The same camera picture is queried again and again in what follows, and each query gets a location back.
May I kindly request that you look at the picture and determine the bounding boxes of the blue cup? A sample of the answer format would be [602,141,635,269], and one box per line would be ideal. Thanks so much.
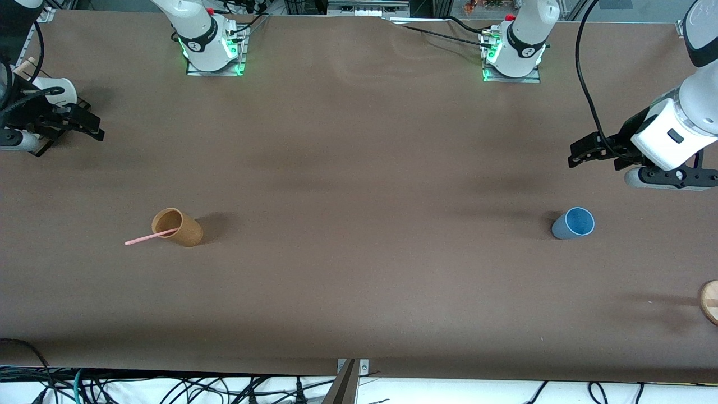
[551,206,595,241]

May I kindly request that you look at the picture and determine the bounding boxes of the pink chopstick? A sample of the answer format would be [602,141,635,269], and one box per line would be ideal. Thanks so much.
[125,228,180,246]

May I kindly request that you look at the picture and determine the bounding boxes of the white paper cup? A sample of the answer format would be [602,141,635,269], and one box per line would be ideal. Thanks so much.
[31,77,77,108]

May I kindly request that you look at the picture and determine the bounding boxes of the brown cup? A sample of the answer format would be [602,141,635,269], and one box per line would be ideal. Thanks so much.
[151,208,204,247]

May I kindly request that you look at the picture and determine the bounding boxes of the round wooden disc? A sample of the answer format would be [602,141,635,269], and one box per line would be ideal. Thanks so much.
[698,279,718,326]

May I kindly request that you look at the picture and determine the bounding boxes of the dark metal bar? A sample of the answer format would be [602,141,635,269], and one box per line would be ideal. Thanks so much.
[322,359,360,404]

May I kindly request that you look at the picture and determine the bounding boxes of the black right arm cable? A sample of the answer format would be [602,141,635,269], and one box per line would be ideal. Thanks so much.
[0,22,67,132]

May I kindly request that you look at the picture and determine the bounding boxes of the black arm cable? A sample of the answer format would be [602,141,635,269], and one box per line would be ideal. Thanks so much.
[577,0,624,157]
[0,22,67,132]

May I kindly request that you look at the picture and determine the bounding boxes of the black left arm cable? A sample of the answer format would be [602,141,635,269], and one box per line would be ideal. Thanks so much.
[577,0,624,157]

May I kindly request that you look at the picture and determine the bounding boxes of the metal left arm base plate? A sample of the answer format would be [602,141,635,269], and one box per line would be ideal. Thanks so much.
[481,29,542,84]

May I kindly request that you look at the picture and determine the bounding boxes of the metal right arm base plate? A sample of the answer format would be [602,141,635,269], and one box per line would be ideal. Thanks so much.
[186,24,248,77]

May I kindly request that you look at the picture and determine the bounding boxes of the black cable on table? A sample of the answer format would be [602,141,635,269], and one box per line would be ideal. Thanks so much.
[392,16,495,49]

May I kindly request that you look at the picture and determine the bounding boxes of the black looped floor cable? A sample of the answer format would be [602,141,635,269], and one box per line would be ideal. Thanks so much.
[0,338,59,404]

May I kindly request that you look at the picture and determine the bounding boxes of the aluminium frame profile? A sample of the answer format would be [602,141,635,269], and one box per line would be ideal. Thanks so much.
[327,0,411,19]

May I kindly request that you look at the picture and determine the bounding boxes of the metal table edge bracket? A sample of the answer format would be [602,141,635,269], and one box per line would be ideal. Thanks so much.
[337,359,370,404]

